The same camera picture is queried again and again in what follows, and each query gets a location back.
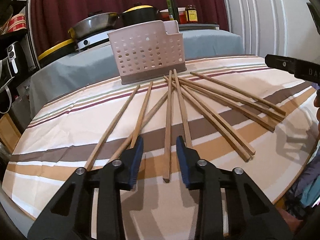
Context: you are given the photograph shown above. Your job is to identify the steel wok with lid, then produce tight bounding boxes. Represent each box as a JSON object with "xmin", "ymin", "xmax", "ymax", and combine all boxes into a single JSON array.
[{"xmin": 68, "ymin": 12, "xmax": 119, "ymax": 40}]

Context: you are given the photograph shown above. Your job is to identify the wooden chopstick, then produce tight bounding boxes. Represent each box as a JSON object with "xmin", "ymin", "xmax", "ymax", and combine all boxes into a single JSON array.
[
  {"xmin": 84, "ymin": 85, "xmax": 140, "ymax": 171},
  {"xmin": 178, "ymin": 78, "xmax": 275, "ymax": 132},
  {"xmin": 163, "ymin": 70, "xmax": 172, "ymax": 183},
  {"xmin": 163, "ymin": 75, "xmax": 252, "ymax": 163},
  {"xmin": 190, "ymin": 72, "xmax": 286, "ymax": 116},
  {"xmin": 130, "ymin": 81, "xmax": 153, "ymax": 148},
  {"xmin": 174, "ymin": 69, "xmax": 193, "ymax": 148},
  {"xmin": 182, "ymin": 85, "xmax": 255, "ymax": 155},
  {"xmin": 178, "ymin": 77, "xmax": 285, "ymax": 121},
  {"xmin": 108, "ymin": 92, "xmax": 168, "ymax": 163}
]

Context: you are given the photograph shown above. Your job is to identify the red striped round tin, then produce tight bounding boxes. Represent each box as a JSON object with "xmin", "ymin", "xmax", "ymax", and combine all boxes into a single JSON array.
[{"xmin": 7, "ymin": 14, "xmax": 27, "ymax": 33}]

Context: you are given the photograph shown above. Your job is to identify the flat yellow black pan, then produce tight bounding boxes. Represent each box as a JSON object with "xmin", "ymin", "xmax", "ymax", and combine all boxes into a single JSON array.
[{"xmin": 38, "ymin": 39, "xmax": 76, "ymax": 68}]

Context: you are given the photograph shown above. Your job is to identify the wooden board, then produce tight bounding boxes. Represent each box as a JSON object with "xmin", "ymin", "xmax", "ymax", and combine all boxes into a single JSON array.
[{"xmin": 0, "ymin": 113, "xmax": 21, "ymax": 153}]

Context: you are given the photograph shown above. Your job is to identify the grey tray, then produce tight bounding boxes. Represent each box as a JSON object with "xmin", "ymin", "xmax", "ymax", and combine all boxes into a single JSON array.
[{"xmin": 178, "ymin": 23, "xmax": 220, "ymax": 31}]

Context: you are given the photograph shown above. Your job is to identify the striped tablecloth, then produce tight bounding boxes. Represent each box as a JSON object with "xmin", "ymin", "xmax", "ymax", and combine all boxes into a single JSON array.
[{"xmin": 1, "ymin": 56, "xmax": 318, "ymax": 239}]

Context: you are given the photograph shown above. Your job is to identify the white bowl red contents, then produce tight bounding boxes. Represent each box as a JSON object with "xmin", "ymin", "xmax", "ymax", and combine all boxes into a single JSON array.
[{"xmin": 158, "ymin": 8, "xmax": 188, "ymax": 23}]

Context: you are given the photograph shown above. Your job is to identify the dark olive oil bottle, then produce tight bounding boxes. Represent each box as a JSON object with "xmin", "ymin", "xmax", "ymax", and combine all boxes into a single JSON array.
[{"xmin": 166, "ymin": 0, "xmax": 180, "ymax": 23}]

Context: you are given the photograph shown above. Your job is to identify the grey-blue table cover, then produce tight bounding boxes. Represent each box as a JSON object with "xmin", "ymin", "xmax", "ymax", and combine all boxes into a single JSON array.
[{"xmin": 29, "ymin": 29, "xmax": 245, "ymax": 117}]

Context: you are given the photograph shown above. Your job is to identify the black shelf unit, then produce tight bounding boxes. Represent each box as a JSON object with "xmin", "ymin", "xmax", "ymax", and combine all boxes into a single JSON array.
[{"xmin": 1, "ymin": 0, "xmax": 40, "ymax": 133}]

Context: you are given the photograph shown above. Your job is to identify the black pot yellow lid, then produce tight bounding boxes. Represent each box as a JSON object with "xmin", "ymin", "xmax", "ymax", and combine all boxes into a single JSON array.
[{"xmin": 120, "ymin": 4, "xmax": 161, "ymax": 27}]

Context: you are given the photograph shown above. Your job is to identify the white cabinet doors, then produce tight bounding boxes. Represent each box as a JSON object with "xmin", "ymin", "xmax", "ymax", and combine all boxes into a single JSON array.
[{"xmin": 225, "ymin": 0, "xmax": 319, "ymax": 63}]

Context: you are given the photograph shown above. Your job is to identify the pink perforated utensil holder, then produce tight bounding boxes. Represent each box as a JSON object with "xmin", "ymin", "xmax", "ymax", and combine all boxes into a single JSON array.
[{"xmin": 108, "ymin": 20, "xmax": 187, "ymax": 85}]

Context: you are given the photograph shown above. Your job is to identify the sauce jar yellow label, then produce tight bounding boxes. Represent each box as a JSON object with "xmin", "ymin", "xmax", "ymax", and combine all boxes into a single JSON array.
[{"xmin": 185, "ymin": 4, "xmax": 198, "ymax": 23}]

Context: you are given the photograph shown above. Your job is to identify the dark red curtain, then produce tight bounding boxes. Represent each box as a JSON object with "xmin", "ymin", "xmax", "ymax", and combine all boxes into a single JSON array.
[{"xmin": 30, "ymin": 0, "xmax": 229, "ymax": 55}]

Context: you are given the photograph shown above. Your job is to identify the white induction cooker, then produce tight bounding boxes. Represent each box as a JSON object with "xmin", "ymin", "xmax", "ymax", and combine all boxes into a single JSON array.
[{"xmin": 77, "ymin": 29, "xmax": 115, "ymax": 51}]

